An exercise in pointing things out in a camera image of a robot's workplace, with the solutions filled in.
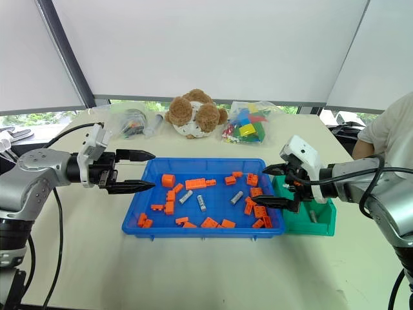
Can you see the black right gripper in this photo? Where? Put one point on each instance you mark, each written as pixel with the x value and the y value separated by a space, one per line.
pixel 303 190

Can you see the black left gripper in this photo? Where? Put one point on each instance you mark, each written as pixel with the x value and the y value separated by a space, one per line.
pixel 103 165

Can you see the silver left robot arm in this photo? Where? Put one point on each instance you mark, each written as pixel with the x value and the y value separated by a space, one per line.
pixel 35 174

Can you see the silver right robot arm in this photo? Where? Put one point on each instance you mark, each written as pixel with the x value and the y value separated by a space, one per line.
pixel 371 190

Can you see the green plastic bin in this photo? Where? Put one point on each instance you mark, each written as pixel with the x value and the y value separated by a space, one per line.
pixel 314 227

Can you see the clear bag of coloured blocks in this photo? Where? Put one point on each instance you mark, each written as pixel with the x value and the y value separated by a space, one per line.
pixel 248 124

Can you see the blue plastic tray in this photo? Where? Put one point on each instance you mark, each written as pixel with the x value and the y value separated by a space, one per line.
pixel 213 206

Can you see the brown teddy bear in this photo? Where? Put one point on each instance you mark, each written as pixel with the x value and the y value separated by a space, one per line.
pixel 193 113

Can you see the person in white shirt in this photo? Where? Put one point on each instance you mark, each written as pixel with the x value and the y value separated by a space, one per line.
pixel 393 129

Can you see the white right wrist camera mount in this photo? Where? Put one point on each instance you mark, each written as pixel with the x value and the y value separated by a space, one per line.
pixel 305 151

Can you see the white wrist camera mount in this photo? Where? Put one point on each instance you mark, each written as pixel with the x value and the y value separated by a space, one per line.
pixel 94 139
pixel 305 151

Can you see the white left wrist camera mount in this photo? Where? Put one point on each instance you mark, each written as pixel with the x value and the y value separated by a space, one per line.
pixel 94 139

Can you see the grey window sill rail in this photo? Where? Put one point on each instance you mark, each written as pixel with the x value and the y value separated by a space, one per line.
pixel 209 98

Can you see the dark grey window post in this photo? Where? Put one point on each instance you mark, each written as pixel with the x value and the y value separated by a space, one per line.
pixel 69 58

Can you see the black robot body frame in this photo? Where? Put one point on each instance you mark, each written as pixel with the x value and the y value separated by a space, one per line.
pixel 11 290

